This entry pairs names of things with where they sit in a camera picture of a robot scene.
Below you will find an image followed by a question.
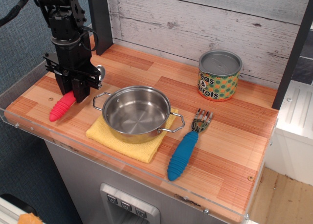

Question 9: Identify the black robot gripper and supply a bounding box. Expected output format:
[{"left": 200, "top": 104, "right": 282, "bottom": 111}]
[{"left": 44, "top": 37, "right": 100, "bottom": 103}]

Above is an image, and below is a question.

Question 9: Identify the red handled metal spoon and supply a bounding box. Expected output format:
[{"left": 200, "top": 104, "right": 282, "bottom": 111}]
[{"left": 49, "top": 65, "right": 105, "bottom": 122}]

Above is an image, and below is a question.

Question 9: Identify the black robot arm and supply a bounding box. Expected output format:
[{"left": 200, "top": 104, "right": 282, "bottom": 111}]
[{"left": 0, "top": 0, "right": 105, "bottom": 103}]

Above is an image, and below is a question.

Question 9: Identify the stainless steel pot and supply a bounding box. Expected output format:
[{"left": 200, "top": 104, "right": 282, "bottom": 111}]
[{"left": 93, "top": 86, "right": 185, "bottom": 144}]

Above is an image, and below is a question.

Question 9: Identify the clear acrylic guard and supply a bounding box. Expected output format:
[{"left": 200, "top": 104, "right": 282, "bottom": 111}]
[{"left": 0, "top": 25, "right": 279, "bottom": 224}]

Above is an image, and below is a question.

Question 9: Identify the yellow cloth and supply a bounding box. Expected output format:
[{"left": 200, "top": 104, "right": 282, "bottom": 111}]
[{"left": 86, "top": 116, "right": 167, "bottom": 163}]

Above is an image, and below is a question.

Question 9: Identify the grey cabinet with dispenser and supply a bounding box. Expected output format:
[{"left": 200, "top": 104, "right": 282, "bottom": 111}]
[{"left": 46, "top": 141, "right": 221, "bottom": 224}]

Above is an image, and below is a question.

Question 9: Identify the orange object bottom left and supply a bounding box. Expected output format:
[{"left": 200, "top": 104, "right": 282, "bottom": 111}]
[{"left": 17, "top": 213, "right": 43, "bottom": 224}]

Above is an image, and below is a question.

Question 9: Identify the peas and carrots can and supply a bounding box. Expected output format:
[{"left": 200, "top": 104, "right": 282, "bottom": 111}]
[{"left": 197, "top": 50, "right": 243, "bottom": 102}]

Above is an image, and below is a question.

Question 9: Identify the white toy sink unit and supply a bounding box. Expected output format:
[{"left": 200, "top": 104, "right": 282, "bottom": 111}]
[{"left": 265, "top": 80, "right": 313, "bottom": 185}]

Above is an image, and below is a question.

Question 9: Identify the dark left post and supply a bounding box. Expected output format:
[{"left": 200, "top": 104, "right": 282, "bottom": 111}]
[{"left": 88, "top": 0, "right": 113, "bottom": 55}]

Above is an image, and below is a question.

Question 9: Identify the dark post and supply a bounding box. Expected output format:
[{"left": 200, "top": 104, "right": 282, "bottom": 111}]
[
  {"left": 272, "top": 0, "right": 313, "bottom": 110},
  {"left": 88, "top": 0, "right": 113, "bottom": 55}
]

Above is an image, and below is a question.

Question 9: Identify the blue handled metal fork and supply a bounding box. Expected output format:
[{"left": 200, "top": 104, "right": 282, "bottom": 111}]
[{"left": 167, "top": 109, "right": 213, "bottom": 181}]

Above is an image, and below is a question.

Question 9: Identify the dark right post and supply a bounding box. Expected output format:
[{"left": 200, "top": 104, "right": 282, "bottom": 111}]
[{"left": 272, "top": 0, "right": 313, "bottom": 110}]

